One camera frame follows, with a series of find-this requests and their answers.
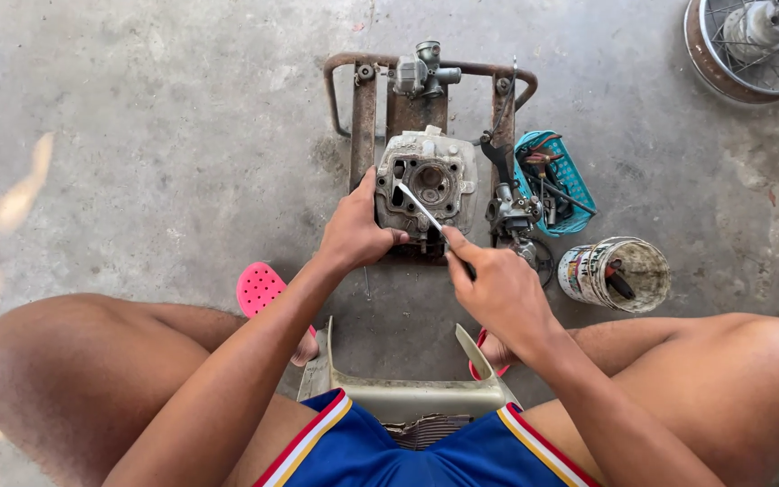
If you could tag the person's left hand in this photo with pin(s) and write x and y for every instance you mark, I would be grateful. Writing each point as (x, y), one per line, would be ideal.
(352, 233)

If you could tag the person's right hand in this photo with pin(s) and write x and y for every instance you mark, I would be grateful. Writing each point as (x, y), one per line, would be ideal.
(504, 294)

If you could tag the metal scraper blade tool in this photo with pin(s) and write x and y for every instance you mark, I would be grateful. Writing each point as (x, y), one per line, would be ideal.
(420, 206)

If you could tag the grey engine cylinder head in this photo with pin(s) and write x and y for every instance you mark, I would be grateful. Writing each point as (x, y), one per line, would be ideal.
(433, 182)

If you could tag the dirty grey carburetor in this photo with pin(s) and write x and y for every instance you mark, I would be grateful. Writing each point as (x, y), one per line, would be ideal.
(511, 213)

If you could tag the dirty white paint bucket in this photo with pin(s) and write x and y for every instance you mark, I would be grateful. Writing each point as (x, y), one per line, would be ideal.
(585, 274)

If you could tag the long black rod tool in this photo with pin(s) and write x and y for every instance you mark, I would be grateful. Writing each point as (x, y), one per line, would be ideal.
(558, 191)

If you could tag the teal plastic basket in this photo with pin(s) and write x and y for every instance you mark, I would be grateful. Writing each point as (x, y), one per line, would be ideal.
(575, 182)

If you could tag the black wrench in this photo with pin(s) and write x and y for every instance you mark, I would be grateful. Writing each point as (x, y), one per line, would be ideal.
(498, 159)

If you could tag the striped seat pad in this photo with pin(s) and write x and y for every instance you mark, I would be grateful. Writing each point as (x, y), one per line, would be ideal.
(427, 431)

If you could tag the clean silver carburetor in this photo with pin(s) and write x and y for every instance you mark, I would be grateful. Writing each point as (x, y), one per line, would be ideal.
(416, 71)

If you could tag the blue shorts with striped trim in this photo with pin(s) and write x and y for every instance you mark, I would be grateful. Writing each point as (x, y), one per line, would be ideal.
(362, 456)

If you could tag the person's right leg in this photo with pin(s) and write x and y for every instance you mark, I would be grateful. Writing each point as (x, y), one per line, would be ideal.
(734, 385)

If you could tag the person's leg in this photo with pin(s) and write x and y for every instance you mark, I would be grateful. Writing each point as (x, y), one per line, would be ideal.
(734, 385)
(92, 379)

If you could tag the person's left leg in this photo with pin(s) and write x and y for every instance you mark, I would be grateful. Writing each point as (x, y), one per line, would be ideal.
(92, 379)

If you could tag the spoked motorcycle wheel rim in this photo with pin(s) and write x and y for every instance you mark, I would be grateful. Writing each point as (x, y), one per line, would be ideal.
(707, 54)

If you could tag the rusty metal frame stand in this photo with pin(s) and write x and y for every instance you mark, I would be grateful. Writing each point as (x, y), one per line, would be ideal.
(364, 122)

